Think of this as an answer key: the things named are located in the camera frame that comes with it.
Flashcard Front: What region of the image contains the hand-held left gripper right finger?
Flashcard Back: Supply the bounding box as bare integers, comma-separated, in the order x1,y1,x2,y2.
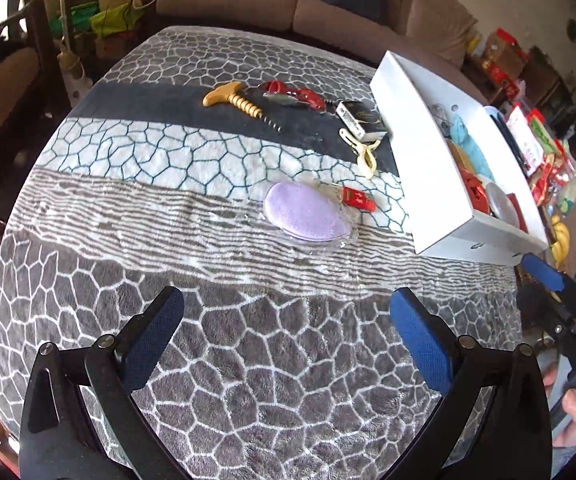
378,287,554,480

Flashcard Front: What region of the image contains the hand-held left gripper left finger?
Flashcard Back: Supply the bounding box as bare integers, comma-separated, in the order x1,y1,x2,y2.
18,285,194,480

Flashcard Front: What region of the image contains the white cardboard box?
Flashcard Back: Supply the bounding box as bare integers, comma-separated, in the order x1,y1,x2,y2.
369,50,550,267

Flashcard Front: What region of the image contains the teal cloth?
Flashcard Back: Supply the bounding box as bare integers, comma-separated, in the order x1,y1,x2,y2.
448,112,496,183

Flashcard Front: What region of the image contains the clear round plastic container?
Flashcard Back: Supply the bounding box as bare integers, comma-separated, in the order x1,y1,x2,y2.
483,182,519,221

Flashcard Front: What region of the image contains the bunch of bananas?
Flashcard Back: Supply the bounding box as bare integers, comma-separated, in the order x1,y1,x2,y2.
550,215,571,266

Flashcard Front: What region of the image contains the grey patterned blanket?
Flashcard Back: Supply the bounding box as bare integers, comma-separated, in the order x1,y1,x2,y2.
0,25,534,480

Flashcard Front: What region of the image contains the pile of red snack packets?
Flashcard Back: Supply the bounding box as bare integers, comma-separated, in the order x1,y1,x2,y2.
505,102,576,211

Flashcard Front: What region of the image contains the purple sponge packet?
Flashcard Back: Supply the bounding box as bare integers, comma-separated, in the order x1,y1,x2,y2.
240,180,364,251

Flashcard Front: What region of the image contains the cream plastic clip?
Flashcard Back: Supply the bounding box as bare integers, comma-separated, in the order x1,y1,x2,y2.
339,128,383,179

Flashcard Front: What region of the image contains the dark wooden cabinet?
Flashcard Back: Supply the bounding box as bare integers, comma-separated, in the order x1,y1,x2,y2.
523,45,569,106

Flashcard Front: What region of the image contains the brown cardboard box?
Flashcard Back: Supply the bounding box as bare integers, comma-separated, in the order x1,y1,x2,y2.
483,30,529,76

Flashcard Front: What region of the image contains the black white card box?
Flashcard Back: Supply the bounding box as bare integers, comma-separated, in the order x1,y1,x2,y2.
335,100,390,142

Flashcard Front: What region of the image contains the red bottle opener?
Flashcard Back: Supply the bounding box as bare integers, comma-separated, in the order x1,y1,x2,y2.
259,80,326,111

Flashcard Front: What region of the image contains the white coat rack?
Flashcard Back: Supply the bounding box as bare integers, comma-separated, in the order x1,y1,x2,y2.
55,0,94,108

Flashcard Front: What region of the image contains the tan sofa cushion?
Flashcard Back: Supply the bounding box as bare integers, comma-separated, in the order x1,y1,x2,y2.
393,0,479,66

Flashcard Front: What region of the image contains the green bag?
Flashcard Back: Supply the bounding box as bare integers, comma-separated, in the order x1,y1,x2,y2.
70,2,144,38

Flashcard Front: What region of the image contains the dark wooden chair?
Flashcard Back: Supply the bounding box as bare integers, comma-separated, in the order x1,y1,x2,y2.
0,0,61,211

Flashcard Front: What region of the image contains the brown sofa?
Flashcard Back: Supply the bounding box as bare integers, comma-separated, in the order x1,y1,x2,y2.
155,0,489,101

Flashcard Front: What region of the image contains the tan handle corkscrew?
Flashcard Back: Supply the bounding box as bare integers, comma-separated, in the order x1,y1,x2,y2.
203,81,287,133

